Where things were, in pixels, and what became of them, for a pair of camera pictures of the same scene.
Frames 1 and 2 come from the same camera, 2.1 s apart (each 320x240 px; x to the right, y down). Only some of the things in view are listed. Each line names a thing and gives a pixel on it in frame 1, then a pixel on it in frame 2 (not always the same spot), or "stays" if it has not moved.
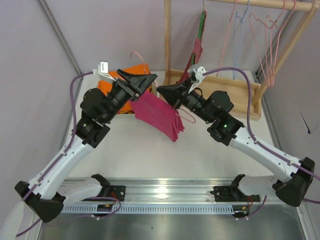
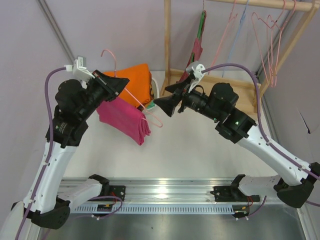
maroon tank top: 197,51 stays
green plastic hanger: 201,28 stays
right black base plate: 226,194 stays
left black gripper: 128,88 to 105,85
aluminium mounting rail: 173,190 stays
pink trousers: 159,114 to 122,114
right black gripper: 183,94 stays
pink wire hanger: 179,108 to 159,125
